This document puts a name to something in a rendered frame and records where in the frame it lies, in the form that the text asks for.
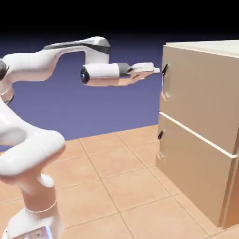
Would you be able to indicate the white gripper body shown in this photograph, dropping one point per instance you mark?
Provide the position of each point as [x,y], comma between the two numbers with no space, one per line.
[142,67]

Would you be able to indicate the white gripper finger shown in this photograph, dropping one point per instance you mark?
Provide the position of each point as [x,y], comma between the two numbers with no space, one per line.
[156,70]

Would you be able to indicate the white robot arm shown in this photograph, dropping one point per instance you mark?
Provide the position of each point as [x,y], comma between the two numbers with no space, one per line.
[33,63]

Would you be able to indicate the tall light wood cabinet door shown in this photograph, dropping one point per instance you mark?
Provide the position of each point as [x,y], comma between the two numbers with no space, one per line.
[198,97]

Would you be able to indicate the light wood cabinet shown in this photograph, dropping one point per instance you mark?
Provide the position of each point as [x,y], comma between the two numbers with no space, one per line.
[205,48]

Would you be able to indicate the short light wood cabinet door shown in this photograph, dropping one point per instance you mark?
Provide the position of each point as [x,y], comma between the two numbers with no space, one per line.
[190,168]

